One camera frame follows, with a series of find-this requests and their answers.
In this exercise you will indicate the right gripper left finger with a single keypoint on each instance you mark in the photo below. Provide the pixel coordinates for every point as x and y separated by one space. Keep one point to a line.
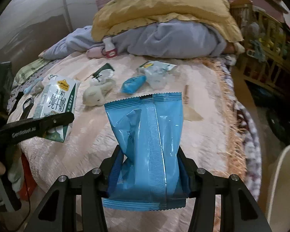
57 210

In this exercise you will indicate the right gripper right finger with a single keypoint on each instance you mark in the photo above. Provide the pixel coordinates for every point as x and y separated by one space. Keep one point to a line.
239 210

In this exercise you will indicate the finger of the left gripper seen across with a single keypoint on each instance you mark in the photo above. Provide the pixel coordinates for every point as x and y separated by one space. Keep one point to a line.
14 133

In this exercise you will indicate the blue snack wrapper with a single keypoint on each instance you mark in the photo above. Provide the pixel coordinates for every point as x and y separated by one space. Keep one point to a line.
148 130

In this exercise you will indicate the white milk carton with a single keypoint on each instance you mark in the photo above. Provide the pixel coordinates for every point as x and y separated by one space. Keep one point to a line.
58 96

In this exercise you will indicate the small white plush toy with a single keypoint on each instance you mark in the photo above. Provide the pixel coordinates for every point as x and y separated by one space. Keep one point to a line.
95 94

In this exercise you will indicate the blue ice cream wrapper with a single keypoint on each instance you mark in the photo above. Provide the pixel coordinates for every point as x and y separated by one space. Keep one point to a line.
131 85

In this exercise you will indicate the cream round trash bin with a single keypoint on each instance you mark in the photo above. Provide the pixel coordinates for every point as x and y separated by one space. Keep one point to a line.
278 199

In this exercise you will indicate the person left hand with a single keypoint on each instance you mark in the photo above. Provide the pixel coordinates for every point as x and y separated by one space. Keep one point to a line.
14 173

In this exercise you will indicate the striped fringed blanket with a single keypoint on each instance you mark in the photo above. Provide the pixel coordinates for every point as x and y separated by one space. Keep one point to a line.
243 146

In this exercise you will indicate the green plaid pillow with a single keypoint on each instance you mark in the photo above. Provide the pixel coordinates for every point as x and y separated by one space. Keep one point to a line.
26 71

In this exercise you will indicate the dark green torn wrapper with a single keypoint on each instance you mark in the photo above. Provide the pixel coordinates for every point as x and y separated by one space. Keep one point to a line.
103 73

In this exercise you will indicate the small white pink bottle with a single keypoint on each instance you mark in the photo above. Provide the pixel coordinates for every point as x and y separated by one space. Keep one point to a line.
110 48

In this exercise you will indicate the wooden popsicle stick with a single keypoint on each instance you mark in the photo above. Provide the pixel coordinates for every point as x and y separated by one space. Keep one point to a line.
185 95

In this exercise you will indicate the crumpled clear plastic packaging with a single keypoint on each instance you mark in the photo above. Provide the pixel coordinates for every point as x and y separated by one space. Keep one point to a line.
158 74

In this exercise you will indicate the wooden baby crib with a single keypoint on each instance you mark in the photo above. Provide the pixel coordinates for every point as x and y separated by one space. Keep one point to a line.
266 61

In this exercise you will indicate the light blue duvet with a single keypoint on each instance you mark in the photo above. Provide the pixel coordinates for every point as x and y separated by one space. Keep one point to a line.
174 39

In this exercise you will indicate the yellow quilted blanket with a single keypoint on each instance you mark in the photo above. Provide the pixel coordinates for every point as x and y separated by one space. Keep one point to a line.
121 15

